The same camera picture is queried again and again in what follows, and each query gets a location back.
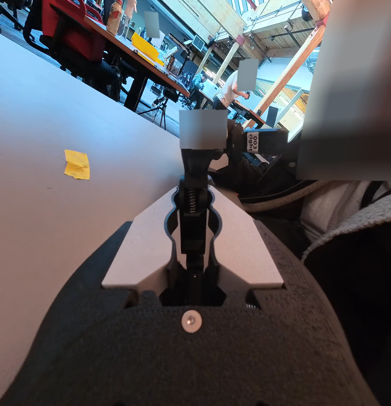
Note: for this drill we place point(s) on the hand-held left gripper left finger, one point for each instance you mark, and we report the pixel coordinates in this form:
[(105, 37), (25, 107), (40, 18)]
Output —
[(138, 253)]

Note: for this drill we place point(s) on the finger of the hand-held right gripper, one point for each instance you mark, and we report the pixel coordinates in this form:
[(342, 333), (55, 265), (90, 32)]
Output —
[(221, 162)]

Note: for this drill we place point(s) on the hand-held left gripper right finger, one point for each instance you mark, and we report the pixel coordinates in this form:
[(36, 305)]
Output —
[(246, 253)]

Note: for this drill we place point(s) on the black plastic spring clamp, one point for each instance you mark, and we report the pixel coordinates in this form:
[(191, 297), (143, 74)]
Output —
[(193, 171)]

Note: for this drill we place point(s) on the person's right forearm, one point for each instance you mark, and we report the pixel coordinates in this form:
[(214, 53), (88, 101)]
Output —
[(262, 177)]

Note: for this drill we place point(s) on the black tripod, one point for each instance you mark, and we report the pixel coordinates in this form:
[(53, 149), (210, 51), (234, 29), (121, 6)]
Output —
[(170, 95)]

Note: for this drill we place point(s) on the brown wooden beam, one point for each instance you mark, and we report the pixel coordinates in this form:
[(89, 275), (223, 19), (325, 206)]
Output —
[(290, 69)]

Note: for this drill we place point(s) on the white shirt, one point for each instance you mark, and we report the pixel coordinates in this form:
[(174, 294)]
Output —
[(328, 209)]

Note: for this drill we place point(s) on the colourful picture box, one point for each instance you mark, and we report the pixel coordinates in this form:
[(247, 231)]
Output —
[(175, 66)]

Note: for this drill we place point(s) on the yellow tape piece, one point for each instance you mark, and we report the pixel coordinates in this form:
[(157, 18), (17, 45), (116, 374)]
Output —
[(77, 165)]

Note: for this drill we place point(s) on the long wooden table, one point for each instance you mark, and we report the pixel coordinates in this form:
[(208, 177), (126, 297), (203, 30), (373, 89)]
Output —
[(135, 93)]

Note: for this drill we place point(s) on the black fleece-lined jacket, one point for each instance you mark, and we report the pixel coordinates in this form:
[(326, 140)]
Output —
[(350, 301)]

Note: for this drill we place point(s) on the yellow plastic bin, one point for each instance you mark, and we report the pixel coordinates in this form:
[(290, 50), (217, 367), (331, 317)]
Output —
[(144, 44)]

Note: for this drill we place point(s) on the black round ceiling lamp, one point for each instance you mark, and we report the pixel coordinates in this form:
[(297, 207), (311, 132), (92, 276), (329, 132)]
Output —
[(305, 13)]

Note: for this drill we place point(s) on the brown snack jar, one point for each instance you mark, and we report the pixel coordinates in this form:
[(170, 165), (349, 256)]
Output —
[(114, 17)]

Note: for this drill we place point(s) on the red office chair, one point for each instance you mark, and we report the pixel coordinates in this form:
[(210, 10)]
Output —
[(75, 31)]

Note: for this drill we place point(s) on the light wooden post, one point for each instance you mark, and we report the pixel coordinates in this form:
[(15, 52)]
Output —
[(228, 57)]

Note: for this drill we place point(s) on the white wall vent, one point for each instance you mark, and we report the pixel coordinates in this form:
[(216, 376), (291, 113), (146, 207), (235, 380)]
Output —
[(198, 42)]

